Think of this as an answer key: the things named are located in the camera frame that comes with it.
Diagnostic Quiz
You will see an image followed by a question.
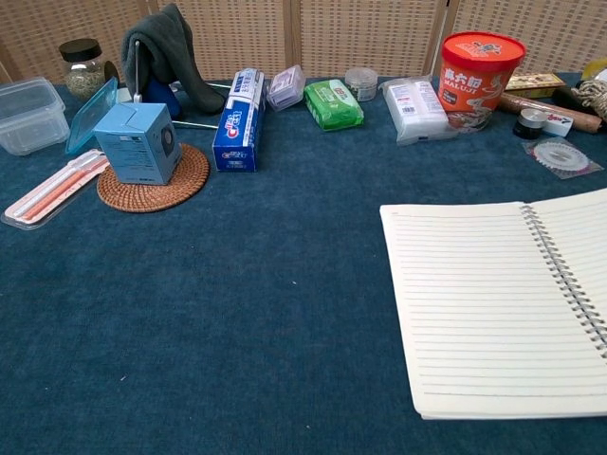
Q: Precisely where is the metal wire rack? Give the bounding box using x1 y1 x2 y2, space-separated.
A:
127 40 238 132

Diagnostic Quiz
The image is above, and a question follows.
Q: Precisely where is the white tissue pack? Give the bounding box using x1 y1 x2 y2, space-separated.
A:
380 75 459 147

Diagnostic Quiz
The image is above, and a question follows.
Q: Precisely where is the small clear round pin jar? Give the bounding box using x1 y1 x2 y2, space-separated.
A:
343 66 379 103

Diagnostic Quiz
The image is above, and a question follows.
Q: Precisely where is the round woven rattan coaster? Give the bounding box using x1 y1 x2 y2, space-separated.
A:
96 142 211 213

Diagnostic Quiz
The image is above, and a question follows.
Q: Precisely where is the small black object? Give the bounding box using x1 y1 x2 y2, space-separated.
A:
552 87 582 110

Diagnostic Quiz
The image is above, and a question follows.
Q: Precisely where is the green wet wipes pack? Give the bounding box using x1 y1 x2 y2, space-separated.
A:
303 78 366 132

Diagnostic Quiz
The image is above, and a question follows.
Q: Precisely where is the small black jar silver lid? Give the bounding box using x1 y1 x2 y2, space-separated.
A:
512 107 550 140

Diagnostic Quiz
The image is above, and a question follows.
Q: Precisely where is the brown cylindrical stick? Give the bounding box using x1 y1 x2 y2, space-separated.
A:
495 91 604 134

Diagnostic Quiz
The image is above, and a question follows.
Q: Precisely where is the blue Crest toothpaste box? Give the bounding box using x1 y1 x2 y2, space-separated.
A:
211 67 267 173

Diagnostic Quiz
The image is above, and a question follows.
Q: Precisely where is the white bag rolls yellow pack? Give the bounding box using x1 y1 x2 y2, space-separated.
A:
581 59 607 84

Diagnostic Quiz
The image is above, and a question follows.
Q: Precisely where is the pink toothbrush pack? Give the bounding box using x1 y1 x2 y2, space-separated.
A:
1 148 111 231

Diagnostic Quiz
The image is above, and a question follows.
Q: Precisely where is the clear plastic food container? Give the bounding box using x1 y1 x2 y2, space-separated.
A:
0 76 71 157

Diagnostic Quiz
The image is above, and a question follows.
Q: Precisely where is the glass jar with black lid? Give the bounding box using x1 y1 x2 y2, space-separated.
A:
58 38 107 100

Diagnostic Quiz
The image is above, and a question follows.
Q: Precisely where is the light blue cube box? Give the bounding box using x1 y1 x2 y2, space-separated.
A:
92 100 183 186

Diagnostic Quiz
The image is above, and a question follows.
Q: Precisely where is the dark blue table cloth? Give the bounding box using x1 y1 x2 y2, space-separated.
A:
0 70 607 455

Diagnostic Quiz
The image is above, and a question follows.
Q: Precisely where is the bamboo folding screen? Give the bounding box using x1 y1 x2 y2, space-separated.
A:
0 0 607 86

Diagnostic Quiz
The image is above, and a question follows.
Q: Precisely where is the beige twisted rope bundle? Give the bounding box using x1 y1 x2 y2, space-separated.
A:
573 79 607 119

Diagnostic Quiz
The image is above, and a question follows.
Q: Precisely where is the blue translucent container lid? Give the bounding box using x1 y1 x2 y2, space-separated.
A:
64 76 120 156

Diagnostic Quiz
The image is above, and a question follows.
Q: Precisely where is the pin wheel in clear packet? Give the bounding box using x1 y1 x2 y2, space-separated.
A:
522 136 605 180

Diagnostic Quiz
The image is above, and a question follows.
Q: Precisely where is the dark blue round object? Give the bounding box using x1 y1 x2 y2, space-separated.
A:
144 78 184 119

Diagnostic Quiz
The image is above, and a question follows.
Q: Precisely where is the spiral lined notebook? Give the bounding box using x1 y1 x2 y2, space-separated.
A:
378 188 607 421

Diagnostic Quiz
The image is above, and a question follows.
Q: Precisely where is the flat yellow brown box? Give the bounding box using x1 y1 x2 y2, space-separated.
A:
503 71 568 94

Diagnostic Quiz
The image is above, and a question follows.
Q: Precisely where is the small clear plastic box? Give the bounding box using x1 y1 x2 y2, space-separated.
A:
265 64 306 113

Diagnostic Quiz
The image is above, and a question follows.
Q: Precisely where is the orange instant noodle bucket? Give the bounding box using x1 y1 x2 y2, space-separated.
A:
436 30 527 132

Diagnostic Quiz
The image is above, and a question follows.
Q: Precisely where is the dark grey towel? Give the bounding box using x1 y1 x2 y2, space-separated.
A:
120 3 227 115

